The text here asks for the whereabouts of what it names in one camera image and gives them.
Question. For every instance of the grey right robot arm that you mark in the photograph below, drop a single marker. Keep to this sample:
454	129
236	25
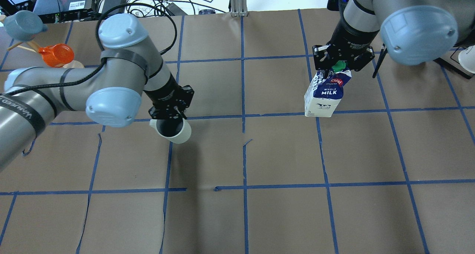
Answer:
413	31

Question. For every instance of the black electronics box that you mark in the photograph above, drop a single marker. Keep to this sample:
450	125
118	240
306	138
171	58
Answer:
57	11

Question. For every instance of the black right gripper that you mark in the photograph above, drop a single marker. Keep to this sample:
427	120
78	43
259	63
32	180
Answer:
348	38

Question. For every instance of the orange cup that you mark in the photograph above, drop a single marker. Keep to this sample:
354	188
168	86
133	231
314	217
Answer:
57	55

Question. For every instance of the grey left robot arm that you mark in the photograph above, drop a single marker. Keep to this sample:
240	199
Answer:
110	95

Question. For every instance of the wooden mug tree stand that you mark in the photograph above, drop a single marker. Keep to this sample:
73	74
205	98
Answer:
34	47

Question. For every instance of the white cup at right edge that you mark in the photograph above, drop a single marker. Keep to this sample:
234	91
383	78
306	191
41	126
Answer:
466	59

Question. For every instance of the aluminium frame post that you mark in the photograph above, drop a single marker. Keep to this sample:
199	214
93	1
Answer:
238	8

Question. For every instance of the white HOME mug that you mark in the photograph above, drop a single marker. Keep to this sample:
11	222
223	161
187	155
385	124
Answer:
175	130

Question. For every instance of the blue cup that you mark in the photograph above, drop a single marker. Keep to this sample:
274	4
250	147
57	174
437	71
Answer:
24	26

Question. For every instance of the black power adapter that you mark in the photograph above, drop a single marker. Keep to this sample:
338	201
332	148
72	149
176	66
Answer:
113	1

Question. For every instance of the blue white milk carton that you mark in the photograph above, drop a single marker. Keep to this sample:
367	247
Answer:
326	90

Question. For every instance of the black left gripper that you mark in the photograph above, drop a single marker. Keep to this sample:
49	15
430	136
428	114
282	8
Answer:
163	92

